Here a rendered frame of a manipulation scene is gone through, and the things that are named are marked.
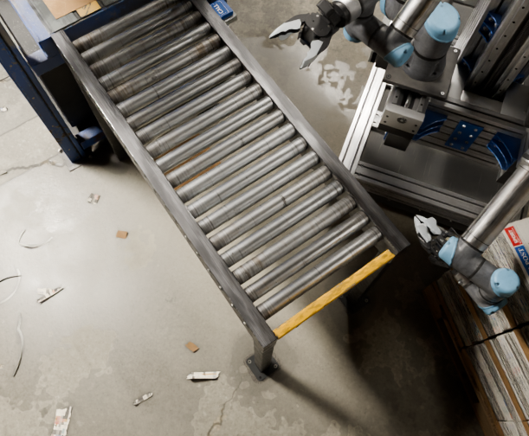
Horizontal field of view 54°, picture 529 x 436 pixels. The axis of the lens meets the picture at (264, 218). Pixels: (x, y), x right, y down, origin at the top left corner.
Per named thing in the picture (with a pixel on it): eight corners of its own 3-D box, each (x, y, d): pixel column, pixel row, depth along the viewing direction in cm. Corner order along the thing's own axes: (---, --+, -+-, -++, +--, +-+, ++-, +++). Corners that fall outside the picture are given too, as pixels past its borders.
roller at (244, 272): (351, 203, 170) (361, 208, 166) (232, 283, 160) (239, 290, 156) (347, 190, 168) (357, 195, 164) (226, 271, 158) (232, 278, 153)
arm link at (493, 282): (477, 273, 141) (462, 284, 151) (513, 300, 138) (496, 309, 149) (492, 253, 143) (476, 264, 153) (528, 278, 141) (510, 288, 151)
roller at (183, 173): (287, 123, 180) (288, 114, 175) (170, 193, 170) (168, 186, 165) (279, 112, 181) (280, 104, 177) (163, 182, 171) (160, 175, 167)
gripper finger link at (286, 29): (267, 48, 137) (300, 42, 139) (270, 35, 132) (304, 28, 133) (264, 39, 138) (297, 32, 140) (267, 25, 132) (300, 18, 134)
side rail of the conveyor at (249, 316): (276, 344, 159) (277, 338, 148) (261, 355, 158) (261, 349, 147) (74, 51, 199) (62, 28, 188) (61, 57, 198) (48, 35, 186)
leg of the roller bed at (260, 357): (272, 365, 223) (277, 343, 159) (261, 374, 221) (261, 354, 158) (264, 354, 224) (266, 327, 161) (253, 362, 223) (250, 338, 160)
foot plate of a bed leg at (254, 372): (285, 367, 222) (285, 367, 221) (257, 387, 219) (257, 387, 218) (267, 341, 226) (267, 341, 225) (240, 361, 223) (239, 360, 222)
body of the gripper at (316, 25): (313, 59, 140) (345, 34, 143) (320, 40, 132) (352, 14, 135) (294, 39, 141) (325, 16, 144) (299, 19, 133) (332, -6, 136)
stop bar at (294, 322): (395, 258, 157) (396, 256, 155) (278, 341, 148) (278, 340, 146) (388, 249, 158) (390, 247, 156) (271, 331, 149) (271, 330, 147)
